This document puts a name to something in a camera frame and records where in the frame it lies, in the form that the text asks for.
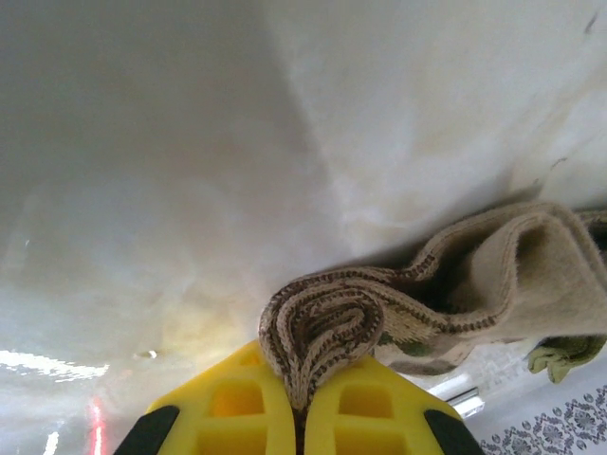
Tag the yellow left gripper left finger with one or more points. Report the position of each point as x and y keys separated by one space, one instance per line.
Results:
x=232 y=403

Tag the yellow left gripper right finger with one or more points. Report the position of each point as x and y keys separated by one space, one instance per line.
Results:
x=379 y=407

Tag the beige brown patterned sock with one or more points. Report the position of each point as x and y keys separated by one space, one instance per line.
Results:
x=327 y=313

